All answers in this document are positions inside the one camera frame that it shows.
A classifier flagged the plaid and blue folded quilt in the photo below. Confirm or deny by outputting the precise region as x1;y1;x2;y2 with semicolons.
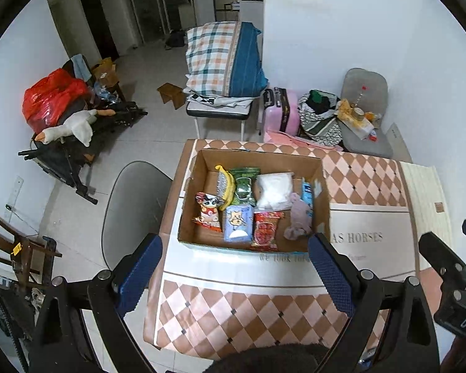
184;21;268;98

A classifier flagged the grey chair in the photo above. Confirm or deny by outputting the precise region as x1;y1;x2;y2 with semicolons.
340;68;395;160

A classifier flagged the white bench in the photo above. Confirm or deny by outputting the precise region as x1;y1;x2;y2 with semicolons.
185;99;255;140

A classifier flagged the red plastic bag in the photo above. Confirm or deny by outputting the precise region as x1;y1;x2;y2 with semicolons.
22;68;90;133

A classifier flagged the white power strip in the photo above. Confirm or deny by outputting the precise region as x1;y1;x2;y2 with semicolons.
4;177;24;218

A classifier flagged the brown wooden chair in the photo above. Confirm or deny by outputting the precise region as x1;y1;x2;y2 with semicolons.
0;207;63;292

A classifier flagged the pink folded cloth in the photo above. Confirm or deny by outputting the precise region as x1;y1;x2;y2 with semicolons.
264;130;344;152

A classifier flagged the folded white patterned sheet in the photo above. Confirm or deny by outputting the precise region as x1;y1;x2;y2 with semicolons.
183;89;257;107

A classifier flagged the yellow plastic bag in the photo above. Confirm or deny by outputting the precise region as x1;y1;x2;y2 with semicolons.
336;99;354;121

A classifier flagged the yellow silver snack packet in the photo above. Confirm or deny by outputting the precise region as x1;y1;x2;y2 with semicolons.
215;165;236;211

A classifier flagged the pink suitcase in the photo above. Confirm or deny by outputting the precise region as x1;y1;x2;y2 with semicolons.
261;87;300;136

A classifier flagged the small wooden stool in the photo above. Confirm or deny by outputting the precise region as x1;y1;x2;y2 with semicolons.
157;83;185;109

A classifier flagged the white plastic bag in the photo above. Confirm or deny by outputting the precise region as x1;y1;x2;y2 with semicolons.
254;173;296;210

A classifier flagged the red cartoon snack packet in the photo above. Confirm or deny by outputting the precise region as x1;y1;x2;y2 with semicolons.
192;192;224;234

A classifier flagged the white cabinet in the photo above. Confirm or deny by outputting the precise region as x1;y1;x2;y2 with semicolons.
239;0;265;24

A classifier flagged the light blue cloth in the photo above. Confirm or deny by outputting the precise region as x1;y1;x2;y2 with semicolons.
70;53;90;80

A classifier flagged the white packet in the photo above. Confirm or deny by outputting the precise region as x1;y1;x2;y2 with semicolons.
340;118;374;140

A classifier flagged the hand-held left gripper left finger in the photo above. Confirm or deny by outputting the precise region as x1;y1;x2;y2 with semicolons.
29;233;164;373

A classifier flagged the green snack packet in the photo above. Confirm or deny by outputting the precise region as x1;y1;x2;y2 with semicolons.
229;167;261;206

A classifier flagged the blue cat snack packet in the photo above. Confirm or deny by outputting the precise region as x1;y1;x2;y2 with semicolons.
223;205;255;242

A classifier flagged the patterned tote bag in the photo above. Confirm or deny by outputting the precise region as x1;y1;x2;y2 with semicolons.
297;89;344;150

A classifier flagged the black bag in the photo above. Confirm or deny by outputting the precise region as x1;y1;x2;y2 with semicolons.
165;29;187;51

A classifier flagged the small brown cardboard box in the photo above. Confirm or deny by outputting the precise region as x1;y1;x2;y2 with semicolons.
91;58;118;86

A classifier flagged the red patterned snack packet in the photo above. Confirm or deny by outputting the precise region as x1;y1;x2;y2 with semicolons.
250;210;286;251

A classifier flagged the white goose plush toy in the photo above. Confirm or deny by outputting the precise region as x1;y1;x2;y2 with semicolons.
36;108;117;147

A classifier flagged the diamond patterned tablecloth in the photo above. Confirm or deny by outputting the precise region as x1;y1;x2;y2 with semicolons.
144;139;420;360

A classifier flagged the black folded rack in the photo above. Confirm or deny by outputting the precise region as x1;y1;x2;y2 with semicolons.
19;101;148;206

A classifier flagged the pink plush item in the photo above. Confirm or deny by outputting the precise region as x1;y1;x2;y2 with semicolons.
283;192;314;241

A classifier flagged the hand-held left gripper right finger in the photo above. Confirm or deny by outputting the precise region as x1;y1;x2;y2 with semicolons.
308;233;439;373

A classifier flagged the glass sliding door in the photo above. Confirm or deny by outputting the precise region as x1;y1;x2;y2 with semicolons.
120;0;203;45

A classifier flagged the dark wooden door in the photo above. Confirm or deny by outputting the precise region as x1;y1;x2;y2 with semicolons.
79;0;119;59

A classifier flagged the white chair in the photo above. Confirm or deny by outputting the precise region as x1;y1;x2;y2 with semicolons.
102;160;175;273

